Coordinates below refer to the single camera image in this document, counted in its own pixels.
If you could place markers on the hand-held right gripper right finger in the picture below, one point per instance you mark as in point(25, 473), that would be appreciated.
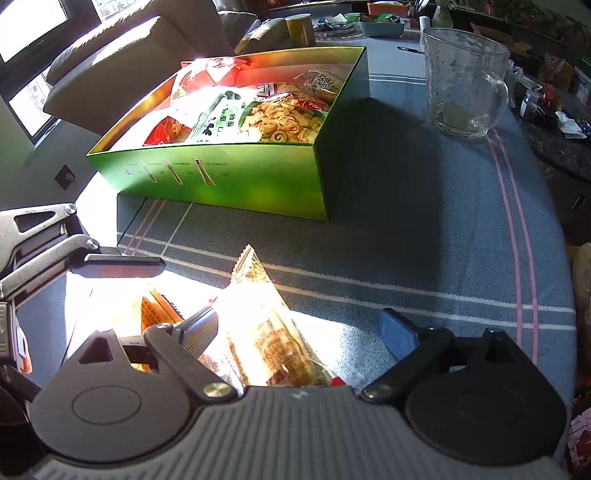
point(399, 332)

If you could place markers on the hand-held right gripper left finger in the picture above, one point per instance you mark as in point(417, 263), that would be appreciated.
point(203, 330)

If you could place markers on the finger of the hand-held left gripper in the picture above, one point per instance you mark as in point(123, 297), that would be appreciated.
point(120, 266)

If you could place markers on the orange snack packet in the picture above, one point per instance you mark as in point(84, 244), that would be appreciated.
point(157, 309)

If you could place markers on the clear pastry packet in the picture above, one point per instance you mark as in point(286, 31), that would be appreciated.
point(272, 327)

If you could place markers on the green cardboard box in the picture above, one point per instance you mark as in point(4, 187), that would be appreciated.
point(258, 180)

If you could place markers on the blue striped tablecloth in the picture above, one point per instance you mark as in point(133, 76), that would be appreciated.
point(415, 240)

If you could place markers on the grey sofa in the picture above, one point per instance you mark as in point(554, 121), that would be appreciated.
point(138, 60)

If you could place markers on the bright red snack packet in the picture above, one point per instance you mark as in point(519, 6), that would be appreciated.
point(207, 76)

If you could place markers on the clear packet with square code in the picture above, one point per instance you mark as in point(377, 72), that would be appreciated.
point(321, 85)

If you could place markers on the small glass jar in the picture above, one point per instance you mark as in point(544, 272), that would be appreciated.
point(530, 106)

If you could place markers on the glass pitcher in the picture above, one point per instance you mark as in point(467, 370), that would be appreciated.
point(461, 78)

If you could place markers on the window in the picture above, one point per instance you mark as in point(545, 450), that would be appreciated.
point(27, 18)

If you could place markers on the crumpled white tissue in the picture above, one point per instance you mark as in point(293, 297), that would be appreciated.
point(571, 125)

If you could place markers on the black pen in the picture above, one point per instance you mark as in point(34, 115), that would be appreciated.
point(411, 49)

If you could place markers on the gold tin can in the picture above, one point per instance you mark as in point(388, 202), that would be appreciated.
point(300, 30)

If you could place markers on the grey blue basket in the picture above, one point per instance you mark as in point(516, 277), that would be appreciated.
point(382, 26)

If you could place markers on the glass vase with plant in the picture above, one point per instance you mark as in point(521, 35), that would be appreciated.
point(442, 16)

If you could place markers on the orange tray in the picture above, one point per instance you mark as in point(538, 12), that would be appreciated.
point(388, 8)

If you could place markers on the wall socket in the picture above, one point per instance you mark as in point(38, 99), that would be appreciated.
point(65, 177)

